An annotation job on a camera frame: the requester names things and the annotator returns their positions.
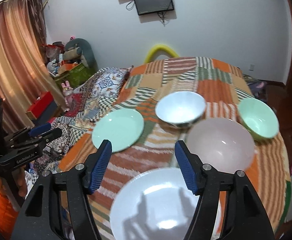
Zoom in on green cardboard box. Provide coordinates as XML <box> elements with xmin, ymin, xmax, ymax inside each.
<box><xmin>53</xmin><ymin>63</ymin><xmax>96</xmax><ymax>89</ymax></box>

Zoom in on pink bunny toy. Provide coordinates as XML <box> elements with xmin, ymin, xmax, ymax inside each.
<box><xmin>61</xmin><ymin>80</ymin><xmax>73</xmax><ymax>107</ymax></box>

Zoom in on white bowl dark spots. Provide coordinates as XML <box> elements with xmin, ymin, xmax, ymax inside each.
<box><xmin>154</xmin><ymin>91</ymin><xmax>207</xmax><ymax>127</ymax></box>

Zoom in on mint green bowl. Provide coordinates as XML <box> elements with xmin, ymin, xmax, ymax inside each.
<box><xmin>237</xmin><ymin>98</ymin><xmax>279</xmax><ymax>141</ymax></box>

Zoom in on white blue patterned blanket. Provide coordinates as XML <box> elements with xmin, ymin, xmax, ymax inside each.
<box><xmin>29</xmin><ymin>67</ymin><xmax>132</xmax><ymax>173</ymax></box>

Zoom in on grey plush toy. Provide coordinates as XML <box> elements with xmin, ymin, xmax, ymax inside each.
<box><xmin>63</xmin><ymin>38</ymin><xmax>96</xmax><ymax>68</ymax></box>

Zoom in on pink beige bowl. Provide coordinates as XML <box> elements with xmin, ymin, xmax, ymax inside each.
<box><xmin>186</xmin><ymin>118</ymin><xmax>254</xmax><ymax>173</ymax></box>

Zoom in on white plate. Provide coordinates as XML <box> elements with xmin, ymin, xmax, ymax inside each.
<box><xmin>110</xmin><ymin>167</ymin><xmax>199</xmax><ymax>239</ymax></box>

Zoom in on mint green plate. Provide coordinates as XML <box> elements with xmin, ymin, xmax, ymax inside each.
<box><xmin>92</xmin><ymin>108</ymin><xmax>144</xmax><ymax>153</ymax></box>

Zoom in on orange striped curtain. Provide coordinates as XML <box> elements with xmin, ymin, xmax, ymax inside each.
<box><xmin>0</xmin><ymin>0</ymin><xmax>65</xmax><ymax>132</ymax></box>

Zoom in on person's left hand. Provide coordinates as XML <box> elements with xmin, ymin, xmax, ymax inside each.
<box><xmin>0</xmin><ymin>166</ymin><xmax>28</xmax><ymax>198</ymax></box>

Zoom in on wall mounted black monitor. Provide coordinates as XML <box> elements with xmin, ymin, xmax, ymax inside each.
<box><xmin>134</xmin><ymin>0</ymin><xmax>174</xmax><ymax>16</ymax></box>

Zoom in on red box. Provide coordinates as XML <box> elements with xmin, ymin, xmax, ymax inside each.
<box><xmin>26</xmin><ymin>91</ymin><xmax>54</xmax><ymax>120</ymax></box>

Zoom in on yellow foam tube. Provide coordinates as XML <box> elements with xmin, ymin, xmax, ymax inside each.
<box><xmin>144</xmin><ymin>44</ymin><xmax>179</xmax><ymax>64</ymax></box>

